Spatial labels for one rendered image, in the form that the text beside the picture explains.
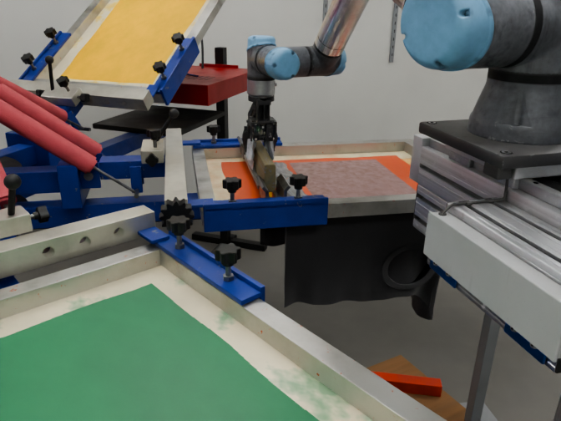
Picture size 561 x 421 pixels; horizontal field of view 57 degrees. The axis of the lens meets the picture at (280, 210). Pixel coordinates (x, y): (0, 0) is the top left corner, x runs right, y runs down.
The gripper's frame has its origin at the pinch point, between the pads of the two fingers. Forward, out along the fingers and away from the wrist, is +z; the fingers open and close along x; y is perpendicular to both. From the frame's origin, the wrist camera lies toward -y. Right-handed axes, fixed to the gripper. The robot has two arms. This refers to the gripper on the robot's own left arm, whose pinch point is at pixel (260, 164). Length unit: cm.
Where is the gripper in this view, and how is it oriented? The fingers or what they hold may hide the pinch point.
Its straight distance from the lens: 150.5
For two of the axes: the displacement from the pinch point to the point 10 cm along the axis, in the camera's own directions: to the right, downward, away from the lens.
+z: -0.2, 9.3, 3.8
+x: 9.8, -0.6, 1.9
